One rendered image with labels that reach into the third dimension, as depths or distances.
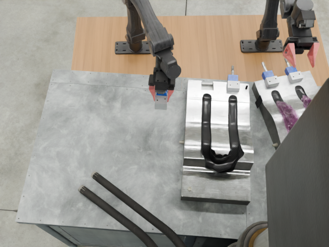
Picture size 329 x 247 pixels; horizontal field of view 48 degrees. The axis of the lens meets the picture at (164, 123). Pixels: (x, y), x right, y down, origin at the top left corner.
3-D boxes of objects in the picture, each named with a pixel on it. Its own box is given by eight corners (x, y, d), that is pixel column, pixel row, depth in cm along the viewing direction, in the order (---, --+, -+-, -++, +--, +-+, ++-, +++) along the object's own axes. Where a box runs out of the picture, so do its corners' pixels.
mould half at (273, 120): (251, 87, 168) (256, 74, 158) (305, 77, 170) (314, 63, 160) (292, 194, 146) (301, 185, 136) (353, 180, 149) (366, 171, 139)
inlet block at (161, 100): (156, 81, 157) (156, 74, 152) (169, 82, 157) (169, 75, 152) (154, 109, 151) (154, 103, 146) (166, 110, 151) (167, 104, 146)
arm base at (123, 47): (156, 43, 169) (156, 31, 172) (112, 43, 169) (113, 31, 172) (156, 54, 176) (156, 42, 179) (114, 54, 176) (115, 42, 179)
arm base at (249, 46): (288, 41, 170) (285, 29, 173) (244, 42, 169) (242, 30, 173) (283, 52, 177) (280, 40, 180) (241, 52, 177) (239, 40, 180)
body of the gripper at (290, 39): (318, 40, 126) (314, 23, 129) (288, 41, 126) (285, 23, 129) (311, 52, 132) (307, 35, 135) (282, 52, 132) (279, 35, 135)
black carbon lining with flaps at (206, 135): (200, 95, 158) (203, 83, 150) (239, 97, 158) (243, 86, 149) (198, 173, 143) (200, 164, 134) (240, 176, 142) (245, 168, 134)
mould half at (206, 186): (186, 90, 167) (188, 73, 155) (245, 94, 166) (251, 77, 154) (180, 200, 145) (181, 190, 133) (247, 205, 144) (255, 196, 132)
